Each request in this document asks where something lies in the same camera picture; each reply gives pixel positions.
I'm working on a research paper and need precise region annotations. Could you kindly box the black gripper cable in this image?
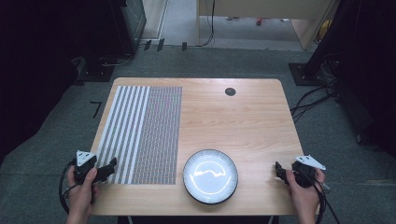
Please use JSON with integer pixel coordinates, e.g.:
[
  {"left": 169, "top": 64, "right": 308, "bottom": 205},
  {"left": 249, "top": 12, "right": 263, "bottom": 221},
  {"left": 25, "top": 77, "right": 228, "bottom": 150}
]
[
  {"left": 58, "top": 160, "right": 78, "bottom": 216},
  {"left": 299, "top": 169, "right": 342, "bottom": 224}
]

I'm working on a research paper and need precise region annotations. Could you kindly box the black hanging cable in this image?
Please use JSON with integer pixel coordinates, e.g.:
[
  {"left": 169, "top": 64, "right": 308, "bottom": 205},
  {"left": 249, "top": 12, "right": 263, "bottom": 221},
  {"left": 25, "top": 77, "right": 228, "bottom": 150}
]
[{"left": 196, "top": 0, "right": 217, "bottom": 49}]

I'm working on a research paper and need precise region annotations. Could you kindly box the bundle of black floor cables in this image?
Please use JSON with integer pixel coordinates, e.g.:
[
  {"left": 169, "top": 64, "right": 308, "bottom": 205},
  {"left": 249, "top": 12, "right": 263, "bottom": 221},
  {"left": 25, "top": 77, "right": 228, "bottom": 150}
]
[{"left": 290, "top": 82, "right": 340, "bottom": 125}]

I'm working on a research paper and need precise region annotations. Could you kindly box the black stand base plate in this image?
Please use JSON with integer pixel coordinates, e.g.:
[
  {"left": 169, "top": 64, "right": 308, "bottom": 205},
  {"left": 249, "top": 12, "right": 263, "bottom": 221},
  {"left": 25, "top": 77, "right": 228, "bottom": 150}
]
[{"left": 76, "top": 55, "right": 117, "bottom": 84}]

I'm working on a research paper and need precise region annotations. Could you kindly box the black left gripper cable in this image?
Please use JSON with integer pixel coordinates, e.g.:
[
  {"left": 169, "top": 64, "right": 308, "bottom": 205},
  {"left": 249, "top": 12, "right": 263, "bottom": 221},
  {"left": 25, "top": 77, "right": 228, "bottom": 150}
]
[{"left": 58, "top": 160, "right": 78, "bottom": 216}]

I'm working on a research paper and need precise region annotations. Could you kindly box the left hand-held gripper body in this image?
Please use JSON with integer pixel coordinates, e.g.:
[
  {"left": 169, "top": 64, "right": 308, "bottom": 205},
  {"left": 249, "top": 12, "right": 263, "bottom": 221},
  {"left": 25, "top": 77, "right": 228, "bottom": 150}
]
[{"left": 72, "top": 149, "right": 108, "bottom": 185}]

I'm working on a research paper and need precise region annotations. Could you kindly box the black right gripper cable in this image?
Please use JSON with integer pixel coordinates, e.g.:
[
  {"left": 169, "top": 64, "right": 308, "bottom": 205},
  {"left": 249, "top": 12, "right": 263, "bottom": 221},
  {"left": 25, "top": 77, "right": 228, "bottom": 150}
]
[{"left": 299, "top": 169, "right": 342, "bottom": 224}]

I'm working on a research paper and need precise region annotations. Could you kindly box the person's left hand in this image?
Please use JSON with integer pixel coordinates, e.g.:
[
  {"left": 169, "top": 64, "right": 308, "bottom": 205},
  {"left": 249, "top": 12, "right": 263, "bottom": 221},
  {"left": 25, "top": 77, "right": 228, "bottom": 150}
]
[{"left": 66, "top": 164, "right": 99, "bottom": 217}]

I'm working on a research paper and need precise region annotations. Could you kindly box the black equipment cabinet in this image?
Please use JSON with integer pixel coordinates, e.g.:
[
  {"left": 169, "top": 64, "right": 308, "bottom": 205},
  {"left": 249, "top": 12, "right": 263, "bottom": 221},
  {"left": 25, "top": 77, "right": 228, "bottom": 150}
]
[{"left": 106, "top": 0, "right": 148, "bottom": 58}]

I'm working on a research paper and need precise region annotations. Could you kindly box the black stand with square base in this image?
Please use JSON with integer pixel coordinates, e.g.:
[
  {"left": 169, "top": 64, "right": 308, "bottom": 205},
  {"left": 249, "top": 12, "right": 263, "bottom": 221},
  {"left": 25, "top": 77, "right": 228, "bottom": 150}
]
[{"left": 288, "top": 0, "right": 354, "bottom": 88}]

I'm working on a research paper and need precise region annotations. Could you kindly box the person's right hand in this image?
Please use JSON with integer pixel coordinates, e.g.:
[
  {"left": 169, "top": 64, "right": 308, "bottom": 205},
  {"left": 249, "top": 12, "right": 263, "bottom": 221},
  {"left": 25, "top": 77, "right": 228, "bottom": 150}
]
[{"left": 284, "top": 167, "right": 327, "bottom": 217}]

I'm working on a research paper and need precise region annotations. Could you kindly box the yellow object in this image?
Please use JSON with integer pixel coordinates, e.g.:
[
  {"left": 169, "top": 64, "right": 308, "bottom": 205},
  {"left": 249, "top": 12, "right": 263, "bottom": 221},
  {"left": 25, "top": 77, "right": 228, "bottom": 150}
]
[{"left": 315, "top": 18, "right": 333, "bottom": 44}]

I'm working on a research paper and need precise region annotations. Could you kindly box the light wooden cabinet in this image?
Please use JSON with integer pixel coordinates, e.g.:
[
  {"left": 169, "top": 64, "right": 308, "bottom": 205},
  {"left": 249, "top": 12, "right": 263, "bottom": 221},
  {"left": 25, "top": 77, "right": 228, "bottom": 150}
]
[{"left": 195, "top": 0, "right": 341, "bottom": 51}]

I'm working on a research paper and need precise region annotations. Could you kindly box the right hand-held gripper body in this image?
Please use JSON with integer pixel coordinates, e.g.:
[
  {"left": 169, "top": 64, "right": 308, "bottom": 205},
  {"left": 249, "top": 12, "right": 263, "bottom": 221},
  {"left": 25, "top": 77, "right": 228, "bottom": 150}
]
[{"left": 290, "top": 154, "right": 327, "bottom": 189}]

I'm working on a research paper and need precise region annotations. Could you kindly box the striped brown white woven placemat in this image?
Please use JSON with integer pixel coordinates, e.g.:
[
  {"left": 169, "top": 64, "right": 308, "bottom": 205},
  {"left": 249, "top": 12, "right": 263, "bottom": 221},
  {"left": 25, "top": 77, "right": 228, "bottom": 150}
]
[{"left": 94, "top": 85, "right": 183, "bottom": 186}]

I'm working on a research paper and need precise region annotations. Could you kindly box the white plate with dark rim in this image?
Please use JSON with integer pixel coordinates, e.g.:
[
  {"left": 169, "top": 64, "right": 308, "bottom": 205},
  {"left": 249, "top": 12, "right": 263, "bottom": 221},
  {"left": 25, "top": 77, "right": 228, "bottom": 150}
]
[{"left": 182, "top": 148, "right": 239, "bottom": 205}]

